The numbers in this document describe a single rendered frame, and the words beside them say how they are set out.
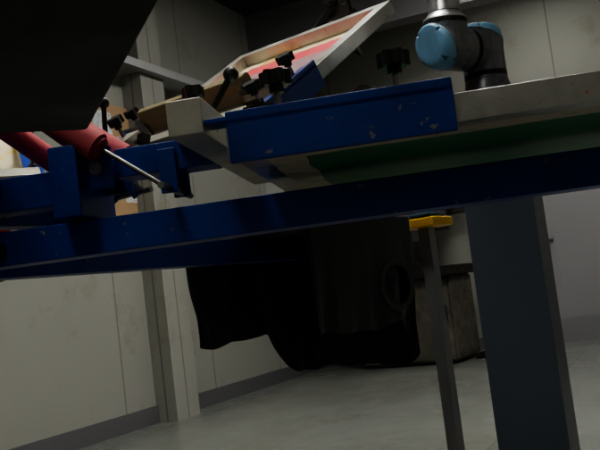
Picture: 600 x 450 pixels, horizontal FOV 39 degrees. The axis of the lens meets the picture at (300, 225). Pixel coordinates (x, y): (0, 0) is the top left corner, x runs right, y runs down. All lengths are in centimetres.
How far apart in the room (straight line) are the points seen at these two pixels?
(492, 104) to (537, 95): 6
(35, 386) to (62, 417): 30
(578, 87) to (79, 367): 473
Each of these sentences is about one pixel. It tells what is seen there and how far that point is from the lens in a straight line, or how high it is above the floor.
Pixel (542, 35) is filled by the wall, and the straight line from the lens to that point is 899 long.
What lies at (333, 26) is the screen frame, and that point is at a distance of 256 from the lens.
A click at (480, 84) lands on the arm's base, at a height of 126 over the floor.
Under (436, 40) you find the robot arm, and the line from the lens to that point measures 227.
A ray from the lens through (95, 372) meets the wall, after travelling 571.
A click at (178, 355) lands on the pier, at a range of 619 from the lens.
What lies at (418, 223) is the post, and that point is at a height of 94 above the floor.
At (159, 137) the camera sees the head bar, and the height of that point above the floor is 115.
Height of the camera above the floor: 75
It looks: 5 degrees up
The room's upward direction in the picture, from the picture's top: 7 degrees counter-clockwise
